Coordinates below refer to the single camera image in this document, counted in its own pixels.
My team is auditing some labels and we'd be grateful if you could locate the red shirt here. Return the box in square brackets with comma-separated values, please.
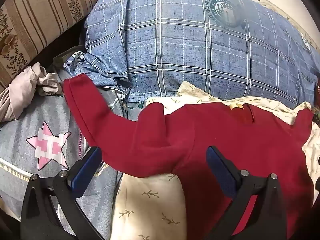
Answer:
[62, 76, 316, 240]

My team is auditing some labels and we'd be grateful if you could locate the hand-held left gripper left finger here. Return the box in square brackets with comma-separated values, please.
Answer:
[20, 146, 107, 240]

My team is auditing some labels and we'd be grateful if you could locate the blue plaid pillow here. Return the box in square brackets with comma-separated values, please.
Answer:
[63, 0, 320, 110]

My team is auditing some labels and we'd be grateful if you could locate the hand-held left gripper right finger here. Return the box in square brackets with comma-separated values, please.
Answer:
[205, 146, 292, 240]

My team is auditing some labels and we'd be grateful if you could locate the striped floral cushion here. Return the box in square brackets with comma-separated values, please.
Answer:
[0, 0, 100, 90]

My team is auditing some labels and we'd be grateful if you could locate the cream leaf-print bed sheet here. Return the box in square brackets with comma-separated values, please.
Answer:
[111, 0, 320, 240]

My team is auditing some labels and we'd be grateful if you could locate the grey star-print blanket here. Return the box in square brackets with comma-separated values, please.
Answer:
[0, 52, 148, 240]

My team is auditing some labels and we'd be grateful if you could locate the pinkish grey garment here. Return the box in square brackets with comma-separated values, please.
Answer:
[0, 62, 63, 123]

